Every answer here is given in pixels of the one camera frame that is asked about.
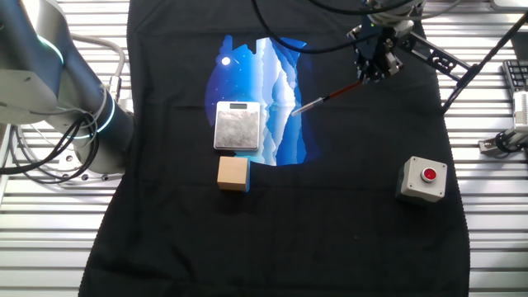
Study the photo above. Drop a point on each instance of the wooden cube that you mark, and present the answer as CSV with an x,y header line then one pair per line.
x,y
232,173

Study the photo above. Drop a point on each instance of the black keyboard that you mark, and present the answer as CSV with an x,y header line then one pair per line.
x,y
517,76

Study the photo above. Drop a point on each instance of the small silver metal bracket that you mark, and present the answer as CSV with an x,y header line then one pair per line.
x,y
488,145

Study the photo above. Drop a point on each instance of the black cloth with blue print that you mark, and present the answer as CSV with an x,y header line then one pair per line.
x,y
288,247

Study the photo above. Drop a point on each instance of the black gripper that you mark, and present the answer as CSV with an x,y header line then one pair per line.
x,y
377,35

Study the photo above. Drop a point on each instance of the silver digital scale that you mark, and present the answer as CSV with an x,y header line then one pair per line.
x,y
237,128

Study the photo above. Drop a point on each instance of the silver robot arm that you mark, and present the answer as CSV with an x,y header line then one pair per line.
x,y
33,62

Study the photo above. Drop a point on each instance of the grey box with red button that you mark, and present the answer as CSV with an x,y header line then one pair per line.
x,y
416,185

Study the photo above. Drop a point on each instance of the silver ribbed camera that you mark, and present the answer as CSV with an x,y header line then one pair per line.
x,y
520,111

